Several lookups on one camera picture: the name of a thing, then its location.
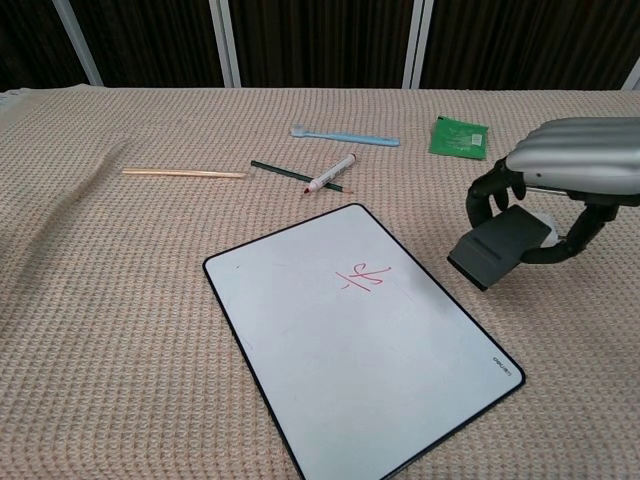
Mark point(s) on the green sachet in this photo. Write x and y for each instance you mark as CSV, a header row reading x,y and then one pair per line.
x,y
457,137

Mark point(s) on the grey board eraser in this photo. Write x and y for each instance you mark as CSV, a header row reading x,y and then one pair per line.
x,y
500,245

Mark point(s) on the white board with black rim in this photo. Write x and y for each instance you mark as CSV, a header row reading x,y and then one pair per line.
x,y
360,340

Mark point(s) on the dark fabric partition panel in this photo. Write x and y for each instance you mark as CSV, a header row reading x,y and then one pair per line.
x,y
150,40
320,40
525,40
30,40

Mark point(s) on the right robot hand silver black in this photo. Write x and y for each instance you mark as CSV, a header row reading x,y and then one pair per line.
x,y
575,155

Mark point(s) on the white aluminium partition post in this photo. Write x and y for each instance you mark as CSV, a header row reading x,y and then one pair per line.
x,y
77,42
417,42
632,77
225,42

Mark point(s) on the beige woven tablecloth with fringe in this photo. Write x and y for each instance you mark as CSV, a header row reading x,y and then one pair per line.
x,y
125,300

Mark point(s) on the light blue toothbrush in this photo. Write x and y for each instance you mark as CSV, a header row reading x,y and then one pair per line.
x,y
350,136

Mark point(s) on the dark pencil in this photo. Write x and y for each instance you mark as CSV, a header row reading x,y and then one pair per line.
x,y
280,170

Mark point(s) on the white charger plug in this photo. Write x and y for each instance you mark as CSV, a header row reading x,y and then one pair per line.
x,y
549,232

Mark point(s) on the wooden chopstick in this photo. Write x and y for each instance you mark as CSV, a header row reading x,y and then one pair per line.
x,y
185,171
185,174

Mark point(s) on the red whiteboard marker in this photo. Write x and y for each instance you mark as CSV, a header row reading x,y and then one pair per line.
x,y
332,173

